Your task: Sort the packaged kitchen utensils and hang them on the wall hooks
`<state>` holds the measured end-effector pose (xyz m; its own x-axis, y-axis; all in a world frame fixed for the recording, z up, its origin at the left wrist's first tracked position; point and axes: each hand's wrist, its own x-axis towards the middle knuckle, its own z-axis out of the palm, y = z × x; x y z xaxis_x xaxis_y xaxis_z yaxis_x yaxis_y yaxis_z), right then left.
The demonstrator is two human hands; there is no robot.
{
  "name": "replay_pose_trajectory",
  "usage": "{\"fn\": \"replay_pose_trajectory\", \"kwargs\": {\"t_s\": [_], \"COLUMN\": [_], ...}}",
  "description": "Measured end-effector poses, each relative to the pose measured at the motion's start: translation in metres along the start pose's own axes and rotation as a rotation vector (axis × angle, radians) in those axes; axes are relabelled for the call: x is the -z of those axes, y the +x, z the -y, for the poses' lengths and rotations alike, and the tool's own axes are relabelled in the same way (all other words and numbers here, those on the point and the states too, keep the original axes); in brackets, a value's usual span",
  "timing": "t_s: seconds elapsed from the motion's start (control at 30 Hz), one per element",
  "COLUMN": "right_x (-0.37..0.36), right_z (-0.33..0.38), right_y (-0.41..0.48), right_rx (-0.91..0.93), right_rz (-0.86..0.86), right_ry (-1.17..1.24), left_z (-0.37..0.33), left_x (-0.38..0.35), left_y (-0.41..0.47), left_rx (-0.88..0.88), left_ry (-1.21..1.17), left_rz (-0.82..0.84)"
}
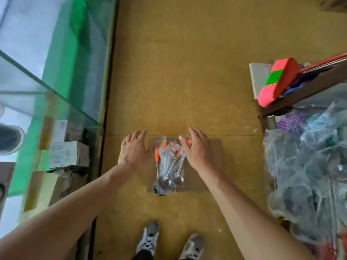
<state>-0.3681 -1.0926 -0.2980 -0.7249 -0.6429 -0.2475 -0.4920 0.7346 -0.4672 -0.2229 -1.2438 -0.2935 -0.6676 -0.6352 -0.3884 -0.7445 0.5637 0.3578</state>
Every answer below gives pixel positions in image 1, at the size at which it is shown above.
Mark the person's right hand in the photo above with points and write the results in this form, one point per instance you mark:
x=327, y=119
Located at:
x=198, y=151

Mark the white printed carton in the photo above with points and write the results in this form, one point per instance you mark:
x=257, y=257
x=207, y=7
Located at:
x=68, y=154
x=65, y=130

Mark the brown cardboard sheet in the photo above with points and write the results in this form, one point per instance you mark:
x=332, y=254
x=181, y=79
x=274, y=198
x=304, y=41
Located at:
x=209, y=176

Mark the person's left hand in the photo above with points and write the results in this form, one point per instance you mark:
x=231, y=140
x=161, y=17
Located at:
x=134, y=151

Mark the black trousers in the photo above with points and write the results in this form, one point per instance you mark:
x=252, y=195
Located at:
x=142, y=256

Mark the white flat board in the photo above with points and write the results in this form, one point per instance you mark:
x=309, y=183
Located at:
x=257, y=78

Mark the red plastic rod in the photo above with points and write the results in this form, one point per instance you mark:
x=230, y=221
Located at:
x=325, y=62

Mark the person's right forearm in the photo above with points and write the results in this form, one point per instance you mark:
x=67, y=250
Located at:
x=255, y=219

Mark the pile of packaged utensils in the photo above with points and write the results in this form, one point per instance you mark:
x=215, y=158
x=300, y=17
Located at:
x=165, y=181

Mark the pink green broom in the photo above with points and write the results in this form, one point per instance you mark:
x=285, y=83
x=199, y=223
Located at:
x=303, y=94
x=276, y=78

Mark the pile of plastic wrapped utensils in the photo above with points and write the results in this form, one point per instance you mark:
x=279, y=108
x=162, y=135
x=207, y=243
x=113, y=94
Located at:
x=303, y=170

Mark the person's left forearm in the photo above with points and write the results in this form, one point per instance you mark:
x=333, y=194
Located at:
x=59, y=219

